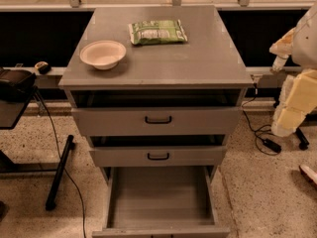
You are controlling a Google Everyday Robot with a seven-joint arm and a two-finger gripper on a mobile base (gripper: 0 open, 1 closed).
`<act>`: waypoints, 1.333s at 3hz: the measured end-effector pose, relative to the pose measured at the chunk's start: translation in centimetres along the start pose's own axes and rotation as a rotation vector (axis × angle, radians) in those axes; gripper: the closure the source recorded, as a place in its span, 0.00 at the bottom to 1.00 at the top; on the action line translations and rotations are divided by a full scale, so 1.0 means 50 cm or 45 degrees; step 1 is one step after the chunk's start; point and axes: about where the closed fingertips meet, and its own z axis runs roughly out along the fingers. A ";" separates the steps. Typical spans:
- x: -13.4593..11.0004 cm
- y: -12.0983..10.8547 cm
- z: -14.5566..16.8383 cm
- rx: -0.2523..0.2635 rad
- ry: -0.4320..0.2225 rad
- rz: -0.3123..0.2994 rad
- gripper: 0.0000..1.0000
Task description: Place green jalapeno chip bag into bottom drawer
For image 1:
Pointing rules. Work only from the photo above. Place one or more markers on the clear plastic bottle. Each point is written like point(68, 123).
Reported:
point(279, 63)

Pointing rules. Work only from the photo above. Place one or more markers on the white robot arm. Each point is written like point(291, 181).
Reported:
point(304, 50)

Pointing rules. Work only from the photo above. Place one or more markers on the grey drawer cabinet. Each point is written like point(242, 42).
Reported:
point(207, 64)

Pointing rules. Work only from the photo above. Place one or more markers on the white red shoe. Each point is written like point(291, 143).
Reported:
point(309, 174)

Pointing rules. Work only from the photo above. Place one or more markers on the grey top drawer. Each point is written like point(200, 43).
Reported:
point(192, 114)

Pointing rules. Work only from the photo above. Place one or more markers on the black middle drawer handle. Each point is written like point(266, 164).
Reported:
point(162, 157)

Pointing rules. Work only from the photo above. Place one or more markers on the yellow black tape measure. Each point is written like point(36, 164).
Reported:
point(42, 67)

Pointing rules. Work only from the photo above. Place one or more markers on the grey middle drawer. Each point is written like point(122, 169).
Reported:
point(184, 150)

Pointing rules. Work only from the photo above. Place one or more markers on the black top drawer handle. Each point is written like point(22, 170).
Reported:
point(165, 120)

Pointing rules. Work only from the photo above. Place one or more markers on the black bag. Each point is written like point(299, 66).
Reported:
point(16, 85)

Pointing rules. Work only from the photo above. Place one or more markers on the black side table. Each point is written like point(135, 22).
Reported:
point(11, 112)

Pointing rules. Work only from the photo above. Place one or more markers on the black wheeled stand leg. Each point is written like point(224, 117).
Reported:
point(303, 145)

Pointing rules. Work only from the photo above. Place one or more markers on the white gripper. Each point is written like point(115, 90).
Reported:
point(305, 49)

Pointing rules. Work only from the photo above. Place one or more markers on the green jalapeno chip bag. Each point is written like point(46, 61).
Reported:
point(157, 32)

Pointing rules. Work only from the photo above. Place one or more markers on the white paper bowl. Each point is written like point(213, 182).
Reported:
point(103, 54)

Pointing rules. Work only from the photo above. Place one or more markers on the grey bottom drawer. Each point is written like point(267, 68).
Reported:
point(160, 202)

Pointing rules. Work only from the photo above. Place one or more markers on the grey drawer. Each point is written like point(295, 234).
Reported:
point(160, 202)
point(184, 150)
point(192, 114)

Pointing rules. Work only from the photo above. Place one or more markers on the black table leg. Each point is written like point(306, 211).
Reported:
point(69, 145)

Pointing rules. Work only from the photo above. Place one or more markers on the black drawer handle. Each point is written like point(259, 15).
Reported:
point(165, 120)
point(162, 157)

